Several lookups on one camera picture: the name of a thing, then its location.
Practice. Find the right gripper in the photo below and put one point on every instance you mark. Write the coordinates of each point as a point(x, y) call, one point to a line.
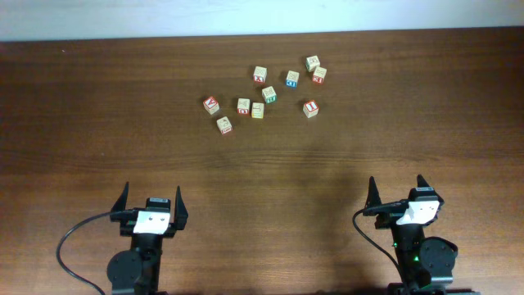
point(385, 220)

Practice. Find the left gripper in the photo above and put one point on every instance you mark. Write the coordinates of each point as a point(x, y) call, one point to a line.
point(178, 220)

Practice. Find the red edged picture block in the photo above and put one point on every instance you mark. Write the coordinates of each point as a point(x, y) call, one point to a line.
point(224, 125)

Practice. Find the red letter I block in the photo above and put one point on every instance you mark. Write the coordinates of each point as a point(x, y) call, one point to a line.
point(311, 108)

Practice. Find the red letter U block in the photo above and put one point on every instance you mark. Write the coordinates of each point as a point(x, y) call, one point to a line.
point(243, 106)

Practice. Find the yellow edged wooden block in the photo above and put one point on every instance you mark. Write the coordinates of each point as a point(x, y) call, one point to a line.
point(257, 110)

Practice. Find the green edged wooden block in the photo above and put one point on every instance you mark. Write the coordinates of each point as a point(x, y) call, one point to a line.
point(269, 94)

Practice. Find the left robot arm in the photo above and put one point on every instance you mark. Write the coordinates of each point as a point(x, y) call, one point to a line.
point(136, 271)

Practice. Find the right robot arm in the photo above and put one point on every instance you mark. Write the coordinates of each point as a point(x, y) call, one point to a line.
point(424, 263)

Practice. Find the red letter A block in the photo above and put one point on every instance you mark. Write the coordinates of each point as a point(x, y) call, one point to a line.
point(211, 105)

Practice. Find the red letter K block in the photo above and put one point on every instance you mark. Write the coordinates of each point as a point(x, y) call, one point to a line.
point(319, 74)

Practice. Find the plain top wooden block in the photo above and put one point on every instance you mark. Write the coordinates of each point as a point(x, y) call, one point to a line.
point(311, 63)

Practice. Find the blue edged wooden block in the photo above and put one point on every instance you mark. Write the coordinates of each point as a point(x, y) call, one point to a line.
point(292, 78)

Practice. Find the red letter X block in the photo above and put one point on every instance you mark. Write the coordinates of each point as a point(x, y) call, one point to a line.
point(260, 74)

